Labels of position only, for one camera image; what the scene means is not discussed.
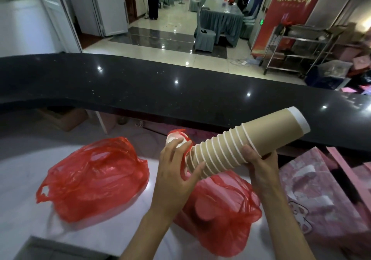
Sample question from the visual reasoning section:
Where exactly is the pink box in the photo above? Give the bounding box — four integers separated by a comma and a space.
348, 55, 371, 78

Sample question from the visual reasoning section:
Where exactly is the brown cardboard box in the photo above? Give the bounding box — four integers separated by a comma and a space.
37, 108, 89, 132

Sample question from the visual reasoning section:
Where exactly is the person's left forearm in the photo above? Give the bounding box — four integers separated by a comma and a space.
120, 208, 178, 260

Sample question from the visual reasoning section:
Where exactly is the clear plastic storage box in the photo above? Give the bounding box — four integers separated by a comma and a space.
306, 59, 353, 90

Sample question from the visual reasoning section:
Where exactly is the person's right hand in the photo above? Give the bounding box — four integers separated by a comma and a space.
241, 144, 280, 195

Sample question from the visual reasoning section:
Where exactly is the red plastic bag with cups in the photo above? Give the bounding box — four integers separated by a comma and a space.
173, 171, 263, 258

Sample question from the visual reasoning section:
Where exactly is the person's right forearm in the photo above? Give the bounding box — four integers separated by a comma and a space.
260, 188, 316, 260

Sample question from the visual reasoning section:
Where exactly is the red banner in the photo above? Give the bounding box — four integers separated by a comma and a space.
251, 0, 330, 58

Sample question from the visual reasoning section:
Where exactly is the person's left hand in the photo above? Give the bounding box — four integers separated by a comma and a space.
151, 137, 206, 220

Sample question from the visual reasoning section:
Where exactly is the red white paper cup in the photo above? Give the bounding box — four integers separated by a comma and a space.
166, 128, 194, 180

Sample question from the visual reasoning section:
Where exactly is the grey tray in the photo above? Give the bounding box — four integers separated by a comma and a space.
14, 236, 118, 260

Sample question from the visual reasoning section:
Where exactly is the grey-blue covered chair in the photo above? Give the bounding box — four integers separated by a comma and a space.
194, 6, 217, 52

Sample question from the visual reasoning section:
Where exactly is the stack of brown paper cups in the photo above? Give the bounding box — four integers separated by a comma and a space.
185, 106, 311, 180

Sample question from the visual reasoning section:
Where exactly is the metal trolley cart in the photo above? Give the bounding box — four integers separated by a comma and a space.
263, 23, 340, 78

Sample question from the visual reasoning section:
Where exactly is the white glazed door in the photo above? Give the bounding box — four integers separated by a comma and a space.
26, 0, 83, 54

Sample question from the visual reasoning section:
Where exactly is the large red plastic bag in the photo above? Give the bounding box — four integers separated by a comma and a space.
36, 137, 150, 224

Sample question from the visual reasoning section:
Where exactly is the table with grey-blue cloth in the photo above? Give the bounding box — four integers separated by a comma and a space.
199, 0, 244, 48

